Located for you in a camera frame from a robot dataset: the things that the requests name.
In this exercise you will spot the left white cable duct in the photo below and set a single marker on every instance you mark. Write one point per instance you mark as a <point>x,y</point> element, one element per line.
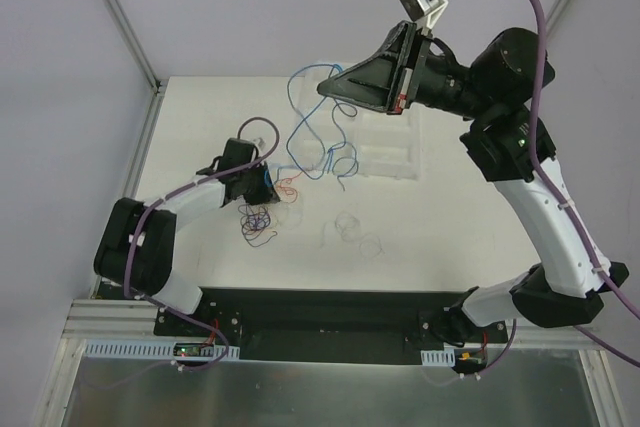
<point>159,350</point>

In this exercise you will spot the right white cable duct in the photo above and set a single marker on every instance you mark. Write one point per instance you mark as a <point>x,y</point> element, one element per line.
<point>438,358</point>

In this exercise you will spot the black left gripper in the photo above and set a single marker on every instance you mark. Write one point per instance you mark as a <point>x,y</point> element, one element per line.
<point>257,186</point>

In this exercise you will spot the white plastic compartment tray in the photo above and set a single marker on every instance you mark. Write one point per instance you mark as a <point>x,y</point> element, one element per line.
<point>332,137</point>

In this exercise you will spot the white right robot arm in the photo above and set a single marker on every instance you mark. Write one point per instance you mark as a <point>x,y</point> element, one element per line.
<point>565,288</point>

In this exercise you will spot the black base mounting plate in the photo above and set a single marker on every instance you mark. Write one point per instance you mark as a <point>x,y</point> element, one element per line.
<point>386,348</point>

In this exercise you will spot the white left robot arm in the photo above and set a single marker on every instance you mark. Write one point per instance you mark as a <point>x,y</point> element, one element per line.
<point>136,250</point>

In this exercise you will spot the aluminium front rail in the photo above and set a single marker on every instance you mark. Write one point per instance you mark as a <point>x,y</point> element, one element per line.
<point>119,319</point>

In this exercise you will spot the left aluminium frame post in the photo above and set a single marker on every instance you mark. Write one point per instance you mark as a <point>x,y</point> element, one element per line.
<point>131,40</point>

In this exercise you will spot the white cable duct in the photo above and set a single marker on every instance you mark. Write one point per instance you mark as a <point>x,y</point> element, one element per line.
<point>159,350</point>
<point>438,358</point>

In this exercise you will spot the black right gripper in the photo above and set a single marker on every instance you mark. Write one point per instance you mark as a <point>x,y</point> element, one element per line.
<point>410,69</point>

